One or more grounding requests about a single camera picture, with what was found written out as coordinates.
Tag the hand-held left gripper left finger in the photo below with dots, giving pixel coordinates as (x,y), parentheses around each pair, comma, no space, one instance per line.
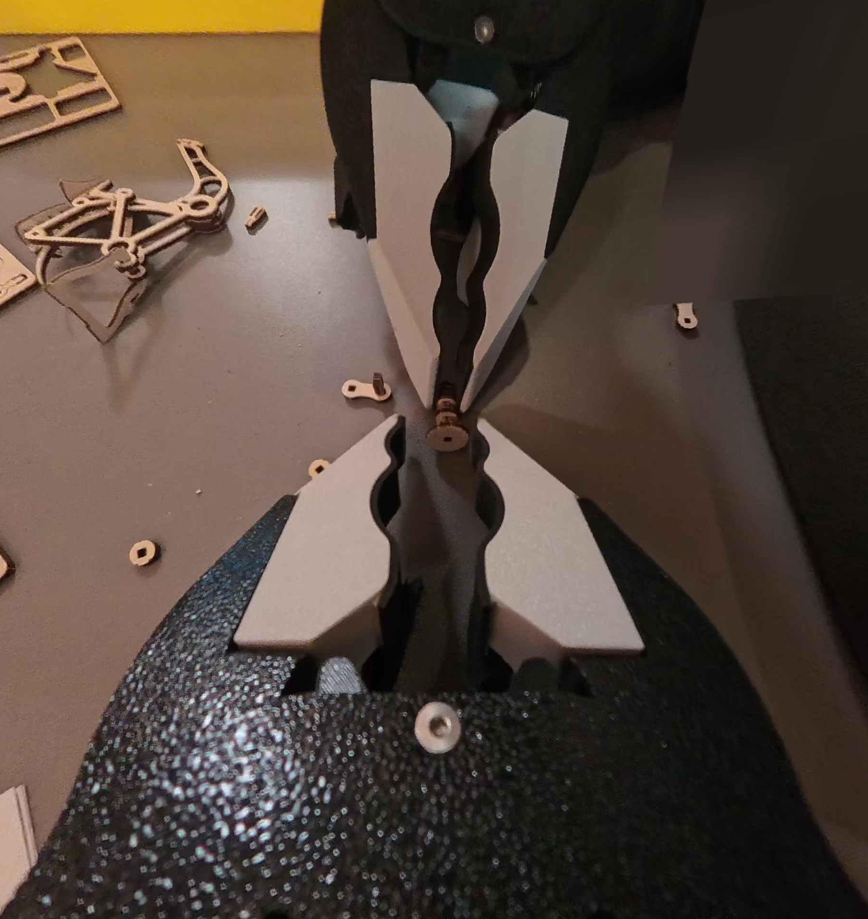
(312,574)

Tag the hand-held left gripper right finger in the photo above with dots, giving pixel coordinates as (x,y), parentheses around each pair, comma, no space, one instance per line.
(556,574)

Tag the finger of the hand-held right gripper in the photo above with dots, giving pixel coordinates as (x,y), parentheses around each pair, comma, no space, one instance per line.
(527,208)
(402,201)

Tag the wooden axle assembly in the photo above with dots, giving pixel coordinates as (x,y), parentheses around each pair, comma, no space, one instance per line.
(445,431)

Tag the wooden link with peg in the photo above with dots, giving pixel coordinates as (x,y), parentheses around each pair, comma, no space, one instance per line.
(359,390)

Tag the flat wooden link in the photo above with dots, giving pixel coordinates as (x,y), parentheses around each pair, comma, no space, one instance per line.
(685,314)

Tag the round wooden washer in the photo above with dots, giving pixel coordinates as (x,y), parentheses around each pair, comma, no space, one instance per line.
(136,553)
(319,468)

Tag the yellow plastic bin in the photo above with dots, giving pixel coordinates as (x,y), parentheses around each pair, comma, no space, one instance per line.
(154,14)

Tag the instruction booklet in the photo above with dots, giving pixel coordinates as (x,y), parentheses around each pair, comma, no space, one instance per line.
(0,847)

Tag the wooden model frame assembly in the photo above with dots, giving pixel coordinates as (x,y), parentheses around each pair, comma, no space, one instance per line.
(122,248)

